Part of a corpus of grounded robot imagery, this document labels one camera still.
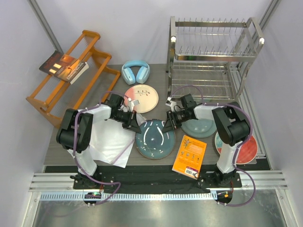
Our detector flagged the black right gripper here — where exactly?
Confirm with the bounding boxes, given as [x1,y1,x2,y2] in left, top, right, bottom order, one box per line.
[162,109,188,133]

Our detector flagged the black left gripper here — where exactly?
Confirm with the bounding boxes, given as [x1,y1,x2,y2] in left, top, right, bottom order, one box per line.
[112,110,142,133]

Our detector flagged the dark teal floral plate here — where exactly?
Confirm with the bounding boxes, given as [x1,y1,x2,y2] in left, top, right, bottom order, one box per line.
[135,119,176,160]

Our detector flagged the light teal plate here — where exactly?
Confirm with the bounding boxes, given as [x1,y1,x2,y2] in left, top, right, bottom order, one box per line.
[181,119,216,138]

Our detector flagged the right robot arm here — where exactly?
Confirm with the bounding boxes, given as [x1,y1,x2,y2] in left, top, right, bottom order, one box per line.
[162,94,253,187]

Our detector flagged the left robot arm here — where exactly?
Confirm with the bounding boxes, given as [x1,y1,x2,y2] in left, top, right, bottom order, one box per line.
[56,93,141,189]

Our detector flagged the stainless steel dish rack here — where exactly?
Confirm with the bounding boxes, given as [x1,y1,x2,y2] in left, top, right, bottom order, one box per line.
[166,16,265,102]

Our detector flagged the orange wooden rack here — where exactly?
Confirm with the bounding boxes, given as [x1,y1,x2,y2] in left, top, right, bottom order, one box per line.
[26,30,121,128]

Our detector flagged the clear zip pouch purple trim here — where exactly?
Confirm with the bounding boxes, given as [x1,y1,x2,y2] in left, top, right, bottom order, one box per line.
[89,115,135,168]

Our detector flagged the pink and cream plate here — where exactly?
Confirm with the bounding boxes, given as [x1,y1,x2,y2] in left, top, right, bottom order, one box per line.
[125,84,159,114]

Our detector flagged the orange paperback book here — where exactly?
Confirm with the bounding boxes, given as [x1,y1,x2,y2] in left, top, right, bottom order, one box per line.
[172,135,207,180]

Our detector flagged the light blue headphones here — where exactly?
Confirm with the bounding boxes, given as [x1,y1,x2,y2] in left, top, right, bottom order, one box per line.
[121,60,150,85]

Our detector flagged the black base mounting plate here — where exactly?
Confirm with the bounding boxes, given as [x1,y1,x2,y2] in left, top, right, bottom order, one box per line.
[70,172,242,191]

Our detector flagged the red and teal plate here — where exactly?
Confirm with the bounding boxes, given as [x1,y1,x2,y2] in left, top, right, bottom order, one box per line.
[214,132,258,165]

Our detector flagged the dark paperback book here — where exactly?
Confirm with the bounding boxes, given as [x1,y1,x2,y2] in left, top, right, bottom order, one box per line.
[39,51,89,84]

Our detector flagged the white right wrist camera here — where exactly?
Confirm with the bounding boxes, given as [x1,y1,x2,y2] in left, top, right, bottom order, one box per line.
[165,96,177,108]

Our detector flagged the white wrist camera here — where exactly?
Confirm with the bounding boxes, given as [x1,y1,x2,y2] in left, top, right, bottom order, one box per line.
[165,96,177,108]
[128,98,140,107]

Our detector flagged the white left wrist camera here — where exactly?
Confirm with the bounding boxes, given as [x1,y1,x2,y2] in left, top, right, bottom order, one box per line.
[128,98,140,107]

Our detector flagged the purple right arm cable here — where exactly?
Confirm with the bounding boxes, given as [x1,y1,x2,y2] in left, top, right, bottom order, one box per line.
[171,85,257,208]

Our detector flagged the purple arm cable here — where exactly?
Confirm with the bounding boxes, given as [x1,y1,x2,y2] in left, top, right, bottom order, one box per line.
[71,90,126,205]
[171,85,257,208]

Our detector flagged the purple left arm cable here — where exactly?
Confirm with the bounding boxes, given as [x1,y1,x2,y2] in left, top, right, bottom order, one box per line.
[71,90,126,205]

